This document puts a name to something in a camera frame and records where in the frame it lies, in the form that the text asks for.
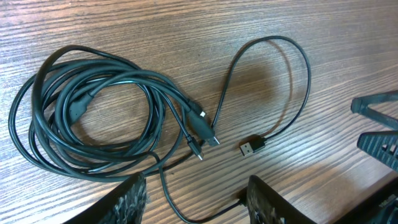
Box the thin black USB cable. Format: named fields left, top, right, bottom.
left=8, top=35, right=312, bottom=224

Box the thick black USB cable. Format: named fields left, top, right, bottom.
left=30, top=45, right=221, bottom=183

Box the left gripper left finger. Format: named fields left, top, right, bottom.
left=66, top=173, right=147, bottom=224

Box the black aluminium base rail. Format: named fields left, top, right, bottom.
left=335, top=178, right=397, bottom=224

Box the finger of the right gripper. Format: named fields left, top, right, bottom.
left=357, top=131, right=398, bottom=172
left=350, top=90, right=398, bottom=131

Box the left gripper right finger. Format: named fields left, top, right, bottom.
left=246, top=175, right=315, bottom=224

